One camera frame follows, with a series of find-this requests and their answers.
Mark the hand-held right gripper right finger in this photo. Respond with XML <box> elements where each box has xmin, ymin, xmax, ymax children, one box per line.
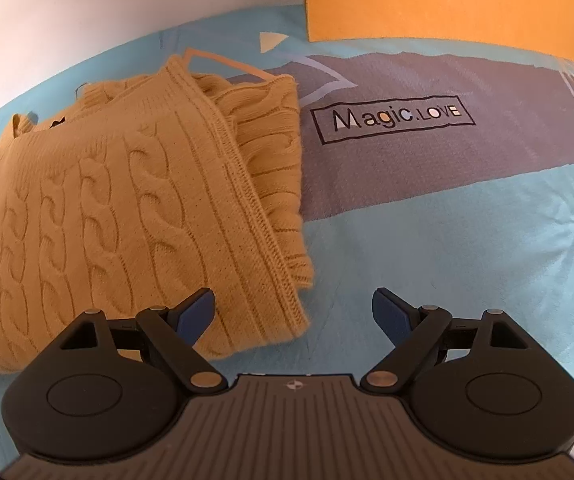
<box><xmin>359</xmin><ymin>287</ymin><xmax>531</xmax><ymax>393</ymax></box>

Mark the blue and grey printed bedsheet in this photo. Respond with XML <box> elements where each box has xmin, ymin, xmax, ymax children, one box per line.
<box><xmin>0</xmin><ymin>2</ymin><xmax>574</xmax><ymax>466</ymax></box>

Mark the yellow cable-knit cardigan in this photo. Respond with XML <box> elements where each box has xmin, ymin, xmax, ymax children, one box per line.
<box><xmin>0</xmin><ymin>55</ymin><xmax>316</xmax><ymax>374</ymax></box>

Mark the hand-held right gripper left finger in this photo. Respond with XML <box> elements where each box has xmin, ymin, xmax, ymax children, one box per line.
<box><xmin>59</xmin><ymin>287</ymin><xmax>228</xmax><ymax>392</ymax></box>

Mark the orange board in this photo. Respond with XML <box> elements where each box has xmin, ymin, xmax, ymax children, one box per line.
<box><xmin>301</xmin><ymin>0</ymin><xmax>574</xmax><ymax>61</ymax></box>

